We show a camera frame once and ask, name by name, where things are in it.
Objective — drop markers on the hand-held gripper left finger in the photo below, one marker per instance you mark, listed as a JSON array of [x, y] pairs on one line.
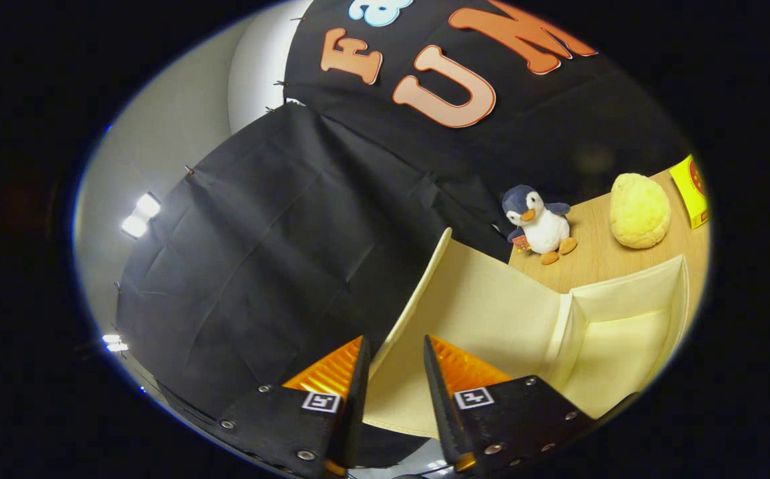
[[355, 412]]

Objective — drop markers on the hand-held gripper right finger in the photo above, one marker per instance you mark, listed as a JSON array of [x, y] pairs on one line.
[[443, 412]]

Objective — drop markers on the penguin plush toy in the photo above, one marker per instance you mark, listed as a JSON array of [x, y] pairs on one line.
[[544, 226]]

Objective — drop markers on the ceiling light panel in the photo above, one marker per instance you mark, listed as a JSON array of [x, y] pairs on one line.
[[134, 227], [116, 343], [148, 205]]

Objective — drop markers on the yellow plush ball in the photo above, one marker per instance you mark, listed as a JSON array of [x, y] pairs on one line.
[[638, 209]]

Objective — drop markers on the yellow book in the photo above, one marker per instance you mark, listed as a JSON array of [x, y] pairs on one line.
[[691, 189]]

